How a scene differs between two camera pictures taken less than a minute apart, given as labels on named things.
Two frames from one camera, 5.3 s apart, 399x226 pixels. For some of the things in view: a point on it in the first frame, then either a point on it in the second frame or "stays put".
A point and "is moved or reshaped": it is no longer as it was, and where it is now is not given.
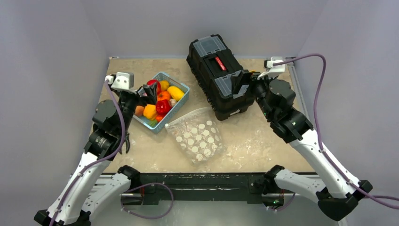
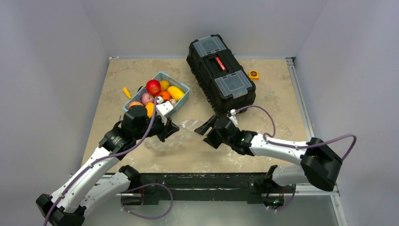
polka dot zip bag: [196, 133] is moved or reshaped
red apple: [152, 82] stays put
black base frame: [154, 187] stays put
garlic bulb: [173, 101] stays put
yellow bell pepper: [149, 111] stays put
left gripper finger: [144, 100] to [171, 129]
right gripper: [249, 82] to [212, 128]
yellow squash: [176, 93] stays put
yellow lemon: [164, 84] stays put
